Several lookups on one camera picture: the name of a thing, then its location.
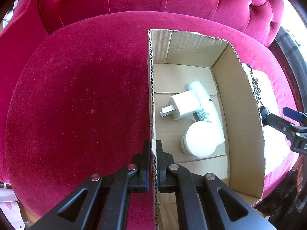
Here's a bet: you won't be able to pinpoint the white charger plug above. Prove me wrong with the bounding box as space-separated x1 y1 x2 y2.
159 91 201 121

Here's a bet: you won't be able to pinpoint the brown paper sheet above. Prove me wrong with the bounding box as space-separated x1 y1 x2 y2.
241 62 300 159

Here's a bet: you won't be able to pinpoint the red velvet tufted sofa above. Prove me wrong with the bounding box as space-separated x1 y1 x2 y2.
0 0 303 230

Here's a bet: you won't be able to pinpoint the white pink printed cloth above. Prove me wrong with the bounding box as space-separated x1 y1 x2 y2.
0 187 24 230

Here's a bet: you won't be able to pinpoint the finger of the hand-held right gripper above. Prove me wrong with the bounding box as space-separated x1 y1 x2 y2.
266 113 298 137
282 107 307 125

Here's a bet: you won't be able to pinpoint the cardboard box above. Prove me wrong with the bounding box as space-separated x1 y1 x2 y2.
147 29 265 230

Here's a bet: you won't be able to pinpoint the white round jar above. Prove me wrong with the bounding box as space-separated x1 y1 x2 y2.
181 121 217 158

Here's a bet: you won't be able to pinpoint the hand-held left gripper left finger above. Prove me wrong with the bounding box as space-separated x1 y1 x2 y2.
29 140 152 230

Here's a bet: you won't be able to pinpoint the metal chain keychain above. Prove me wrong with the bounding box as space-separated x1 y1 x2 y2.
246 63 264 106

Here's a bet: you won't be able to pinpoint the person's plaid trousers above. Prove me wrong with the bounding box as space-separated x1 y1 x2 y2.
259 168 307 223

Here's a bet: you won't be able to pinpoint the pale blue bottle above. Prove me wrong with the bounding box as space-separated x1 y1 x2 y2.
185 81 225 145

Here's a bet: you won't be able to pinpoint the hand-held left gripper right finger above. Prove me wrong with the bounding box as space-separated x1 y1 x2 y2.
156 140 276 230

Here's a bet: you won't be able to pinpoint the grey plaid blanket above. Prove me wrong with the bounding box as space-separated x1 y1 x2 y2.
273 26 307 101

